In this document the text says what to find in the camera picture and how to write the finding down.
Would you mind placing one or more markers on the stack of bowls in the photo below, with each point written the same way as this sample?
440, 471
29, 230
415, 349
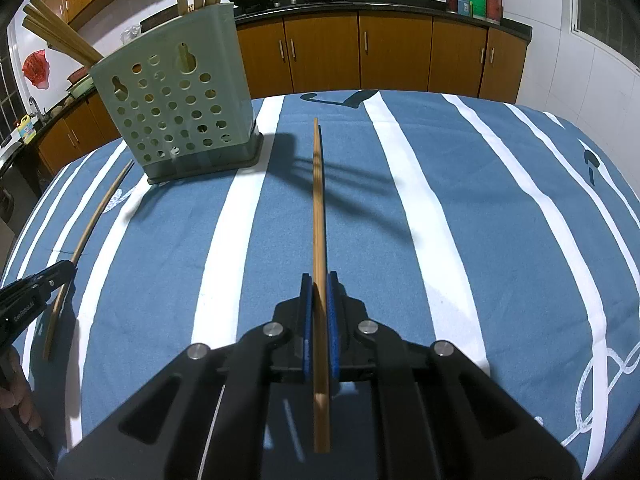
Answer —
80, 82

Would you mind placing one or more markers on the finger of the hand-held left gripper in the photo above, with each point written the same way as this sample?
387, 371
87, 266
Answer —
55, 275

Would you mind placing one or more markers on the barred window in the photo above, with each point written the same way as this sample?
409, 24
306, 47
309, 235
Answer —
607, 5

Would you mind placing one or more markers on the red plastic bag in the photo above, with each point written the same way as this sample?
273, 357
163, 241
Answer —
36, 69

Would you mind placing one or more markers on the metal faucet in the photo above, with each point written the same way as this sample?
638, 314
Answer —
35, 107

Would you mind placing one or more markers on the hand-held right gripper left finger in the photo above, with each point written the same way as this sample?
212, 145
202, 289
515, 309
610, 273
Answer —
306, 320

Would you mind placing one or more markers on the person's left hand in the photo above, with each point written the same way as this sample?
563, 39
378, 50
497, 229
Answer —
17, 390

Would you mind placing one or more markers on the clear plastic bag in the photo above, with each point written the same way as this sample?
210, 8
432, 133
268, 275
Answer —
132, 34

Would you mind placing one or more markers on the blue white striped tablecloth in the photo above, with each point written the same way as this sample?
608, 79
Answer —
450, 210

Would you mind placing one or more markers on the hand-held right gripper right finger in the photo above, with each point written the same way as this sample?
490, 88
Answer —
332, 320

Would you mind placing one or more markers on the brown kitchen counter cabinets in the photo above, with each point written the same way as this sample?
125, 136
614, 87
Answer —
395, 55

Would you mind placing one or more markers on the yellow dish soap bottle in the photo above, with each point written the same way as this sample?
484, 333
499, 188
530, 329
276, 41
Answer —
25, 129

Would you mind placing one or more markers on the green perforated chopstick holder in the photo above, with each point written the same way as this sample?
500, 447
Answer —
230, 60

